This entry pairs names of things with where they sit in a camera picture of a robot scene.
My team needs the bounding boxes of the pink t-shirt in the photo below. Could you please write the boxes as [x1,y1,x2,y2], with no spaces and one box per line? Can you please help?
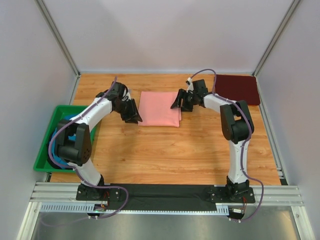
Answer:
[138,91,182,128]

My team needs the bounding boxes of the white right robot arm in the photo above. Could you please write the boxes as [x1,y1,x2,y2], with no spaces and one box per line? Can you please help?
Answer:
[171,78,255,203]

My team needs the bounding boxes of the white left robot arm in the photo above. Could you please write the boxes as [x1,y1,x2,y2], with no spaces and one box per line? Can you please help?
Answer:
[48,81,142,201]

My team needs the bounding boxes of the folded maroon t-shirt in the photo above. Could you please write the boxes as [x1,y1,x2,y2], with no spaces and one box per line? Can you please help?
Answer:
[215,74,261,106]

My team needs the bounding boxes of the blue t-shirt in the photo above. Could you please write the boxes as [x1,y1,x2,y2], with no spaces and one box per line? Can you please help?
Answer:
[47,114,76,170]

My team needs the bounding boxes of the green plastic bin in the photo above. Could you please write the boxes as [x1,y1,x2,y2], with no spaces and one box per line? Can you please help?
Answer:
[33,105,87,173]

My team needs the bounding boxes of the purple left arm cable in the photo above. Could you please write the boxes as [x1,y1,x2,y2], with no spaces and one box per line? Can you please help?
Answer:
[39,76,131,228]

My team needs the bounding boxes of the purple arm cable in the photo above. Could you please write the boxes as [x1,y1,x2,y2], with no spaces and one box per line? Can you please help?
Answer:
[39,76,131,228]
[189,68,265,224]

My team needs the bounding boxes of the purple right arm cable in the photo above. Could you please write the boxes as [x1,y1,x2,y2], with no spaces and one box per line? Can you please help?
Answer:
[189,68,265,224]

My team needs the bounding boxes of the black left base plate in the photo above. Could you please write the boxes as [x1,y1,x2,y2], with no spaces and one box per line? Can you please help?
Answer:
[75,184,125,202]

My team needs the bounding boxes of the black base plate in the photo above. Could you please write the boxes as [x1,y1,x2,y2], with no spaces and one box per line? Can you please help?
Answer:
[75,184,125,202]
[205,185,256,204]

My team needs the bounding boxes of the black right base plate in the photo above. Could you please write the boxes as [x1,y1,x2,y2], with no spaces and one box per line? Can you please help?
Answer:
[205,185,256,204]

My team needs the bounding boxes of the left aluminium frame post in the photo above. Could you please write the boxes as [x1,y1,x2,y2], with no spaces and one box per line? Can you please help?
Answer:
[34,0,81,77]

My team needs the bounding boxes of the aluminium frame post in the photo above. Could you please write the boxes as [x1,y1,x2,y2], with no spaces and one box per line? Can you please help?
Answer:
[251,0,302,77]
[34,0,81,77]

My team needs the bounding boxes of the right aluminium frame post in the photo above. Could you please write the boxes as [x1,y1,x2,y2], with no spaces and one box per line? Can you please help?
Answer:
[251,0,302,77]

